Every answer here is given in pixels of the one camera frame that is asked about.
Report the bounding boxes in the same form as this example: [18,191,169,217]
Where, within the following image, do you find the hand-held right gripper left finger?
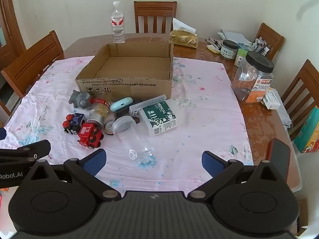
[24,148,122,203]

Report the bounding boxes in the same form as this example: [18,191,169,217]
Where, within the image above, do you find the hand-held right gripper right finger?
[187,150,287,203]

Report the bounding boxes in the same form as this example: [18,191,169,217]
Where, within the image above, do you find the red toy train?
[78,123,104,148]

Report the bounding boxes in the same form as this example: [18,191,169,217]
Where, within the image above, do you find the correction tape dispenser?
[104,115,142,136]

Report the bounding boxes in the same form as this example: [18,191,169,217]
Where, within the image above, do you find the black toy train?
[62,113,86,135]

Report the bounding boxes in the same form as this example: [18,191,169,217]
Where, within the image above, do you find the clear plastic jar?
[112,115,156,167]

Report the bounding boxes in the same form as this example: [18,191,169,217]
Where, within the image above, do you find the clear capsule bottle red label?
[88,98,112,126]

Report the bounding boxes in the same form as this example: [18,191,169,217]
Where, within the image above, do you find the black digital timer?
[114,99,143,120]

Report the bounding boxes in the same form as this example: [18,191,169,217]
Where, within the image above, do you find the light blue round case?
[110,98,132,112]

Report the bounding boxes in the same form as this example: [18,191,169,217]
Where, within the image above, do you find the grey elephant toy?
[68,90,95,109]

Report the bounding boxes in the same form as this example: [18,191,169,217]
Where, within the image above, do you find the white container green label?
[129,94,178,137]

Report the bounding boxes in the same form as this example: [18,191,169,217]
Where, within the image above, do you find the cardboard box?
[75,42,174,100]

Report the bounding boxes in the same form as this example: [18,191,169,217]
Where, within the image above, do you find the pink floral cloth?
[0,57,255,197]

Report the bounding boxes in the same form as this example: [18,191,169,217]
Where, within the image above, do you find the phone in red case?
[265,137,291,182]

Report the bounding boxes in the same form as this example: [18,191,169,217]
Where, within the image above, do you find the wooden chair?
[280,59,319,140]
[1,30,65,99]
[134,1,178,33]
[255,22,285,60]

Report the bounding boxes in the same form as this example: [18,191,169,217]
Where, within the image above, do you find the stack of white leaflets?
[278,105,292,132]

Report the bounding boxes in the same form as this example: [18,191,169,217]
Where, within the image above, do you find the small white box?
[262,88,283,110]

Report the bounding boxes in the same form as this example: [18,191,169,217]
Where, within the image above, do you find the large clear jar black lid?
[231,51,275,104]

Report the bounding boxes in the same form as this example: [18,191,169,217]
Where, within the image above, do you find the green and yellow carton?
[293,106,319,153]

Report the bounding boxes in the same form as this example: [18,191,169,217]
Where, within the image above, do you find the green lid bottle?
[234,48,250,66]

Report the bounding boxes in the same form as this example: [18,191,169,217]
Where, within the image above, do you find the small jar black lid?
[221,39,239,61]

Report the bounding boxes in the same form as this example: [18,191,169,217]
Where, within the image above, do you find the row of black pens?
[206,37,222,51]

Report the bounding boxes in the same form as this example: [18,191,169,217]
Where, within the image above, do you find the clear jar of pens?
[252,37,270,55]

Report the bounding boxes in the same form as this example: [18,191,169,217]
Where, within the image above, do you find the gold tissue pack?
[169,17,199,49]

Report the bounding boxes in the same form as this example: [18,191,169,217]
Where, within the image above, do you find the stack of white papers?
[217,30,252,48]

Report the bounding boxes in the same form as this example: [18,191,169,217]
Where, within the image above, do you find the clear water bottle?
[111,1,125,44]

